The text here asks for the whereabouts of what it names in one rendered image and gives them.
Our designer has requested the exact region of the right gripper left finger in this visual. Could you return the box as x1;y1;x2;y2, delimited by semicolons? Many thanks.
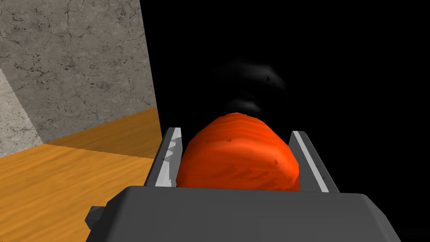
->
144;127;183;188

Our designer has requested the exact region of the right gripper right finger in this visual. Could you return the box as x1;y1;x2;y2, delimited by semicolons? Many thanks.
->
288;130;340;194

